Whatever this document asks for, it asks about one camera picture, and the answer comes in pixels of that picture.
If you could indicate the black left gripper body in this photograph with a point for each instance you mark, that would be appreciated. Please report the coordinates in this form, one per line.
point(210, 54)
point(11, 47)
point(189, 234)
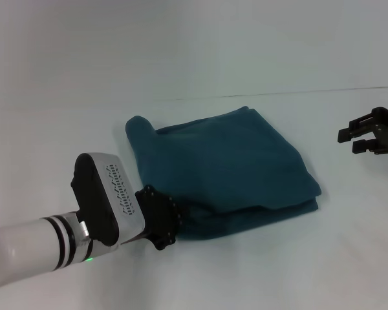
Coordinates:
point(160, 216)

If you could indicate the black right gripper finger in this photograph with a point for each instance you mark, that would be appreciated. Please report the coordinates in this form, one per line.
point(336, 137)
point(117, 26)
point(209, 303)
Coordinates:
point(355, 130)
point(365, 147)

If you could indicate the teal blue t-shirt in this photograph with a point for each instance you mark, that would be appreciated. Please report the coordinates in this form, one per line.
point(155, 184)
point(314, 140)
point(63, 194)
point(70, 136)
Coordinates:
point(220, 174)

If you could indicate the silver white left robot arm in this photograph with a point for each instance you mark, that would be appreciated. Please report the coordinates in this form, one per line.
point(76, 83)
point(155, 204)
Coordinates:
point(32, 245)

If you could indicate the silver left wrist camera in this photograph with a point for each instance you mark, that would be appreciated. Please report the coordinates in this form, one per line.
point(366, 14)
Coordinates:
point(110, 197)

